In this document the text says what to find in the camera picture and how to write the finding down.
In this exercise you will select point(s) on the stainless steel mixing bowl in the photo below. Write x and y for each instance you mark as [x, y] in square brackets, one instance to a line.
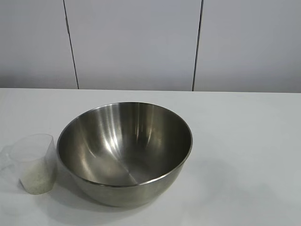
[131, 141]

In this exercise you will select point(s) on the clear plastic measuring cup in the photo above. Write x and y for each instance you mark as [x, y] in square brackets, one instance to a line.
[44, 150]

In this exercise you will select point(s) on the white rice grains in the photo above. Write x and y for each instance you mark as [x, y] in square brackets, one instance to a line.
[40, 179]

